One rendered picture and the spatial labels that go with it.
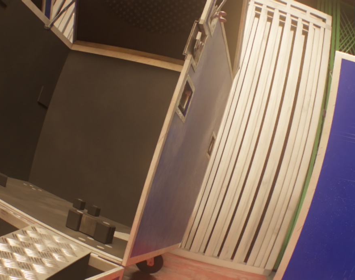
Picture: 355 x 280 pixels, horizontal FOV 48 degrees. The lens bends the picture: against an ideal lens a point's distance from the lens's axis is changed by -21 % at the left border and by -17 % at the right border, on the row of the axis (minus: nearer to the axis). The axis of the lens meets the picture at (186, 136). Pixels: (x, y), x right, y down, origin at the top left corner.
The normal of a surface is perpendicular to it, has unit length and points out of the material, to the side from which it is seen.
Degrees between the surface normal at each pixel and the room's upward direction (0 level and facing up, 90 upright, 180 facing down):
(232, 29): 138
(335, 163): 90
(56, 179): 90
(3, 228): 91
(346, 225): 90
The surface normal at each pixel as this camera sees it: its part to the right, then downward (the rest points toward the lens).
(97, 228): -0.13, -0.17
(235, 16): -0.31, 0.59
